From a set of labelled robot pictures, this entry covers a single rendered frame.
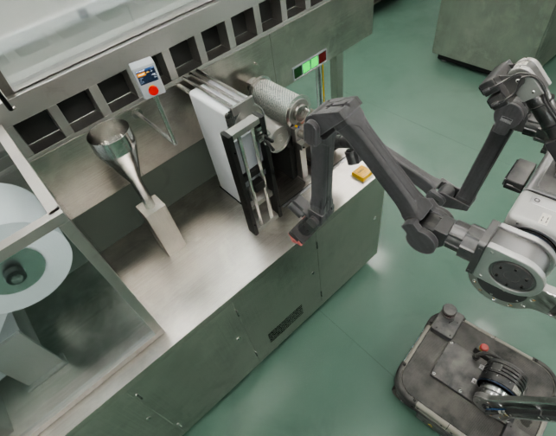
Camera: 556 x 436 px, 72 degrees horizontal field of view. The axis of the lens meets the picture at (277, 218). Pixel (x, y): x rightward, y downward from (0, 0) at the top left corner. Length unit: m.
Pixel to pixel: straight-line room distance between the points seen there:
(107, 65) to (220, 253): 0.83
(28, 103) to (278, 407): 1.81
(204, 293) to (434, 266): 1.62
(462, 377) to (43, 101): 2.07
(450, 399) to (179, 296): 1.32
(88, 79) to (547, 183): 1.41
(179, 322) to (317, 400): 1.02
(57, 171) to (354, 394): 1.78
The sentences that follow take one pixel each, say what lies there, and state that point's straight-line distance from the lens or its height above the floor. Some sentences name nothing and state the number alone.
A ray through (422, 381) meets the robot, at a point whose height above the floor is 0.24.
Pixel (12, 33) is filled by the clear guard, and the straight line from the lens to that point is 1.27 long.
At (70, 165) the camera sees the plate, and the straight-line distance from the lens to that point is 1.65.
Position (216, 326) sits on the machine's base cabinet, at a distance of 1.69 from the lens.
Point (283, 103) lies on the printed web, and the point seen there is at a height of 1.30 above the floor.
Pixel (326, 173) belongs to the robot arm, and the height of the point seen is 1.47.
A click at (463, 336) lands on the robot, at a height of 0.24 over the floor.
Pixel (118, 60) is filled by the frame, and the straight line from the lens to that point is 1.58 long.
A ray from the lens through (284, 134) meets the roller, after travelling 1.71.
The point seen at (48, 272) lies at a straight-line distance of 1.16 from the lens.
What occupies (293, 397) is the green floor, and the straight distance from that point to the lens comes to 2.31.
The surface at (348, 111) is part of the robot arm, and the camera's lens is 0.91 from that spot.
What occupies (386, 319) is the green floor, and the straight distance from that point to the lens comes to 2.47.
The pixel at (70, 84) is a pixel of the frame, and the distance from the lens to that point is 1.55.
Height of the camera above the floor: 2.22
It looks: 49 degrees down
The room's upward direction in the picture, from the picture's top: 11 degrees counter-clockwise
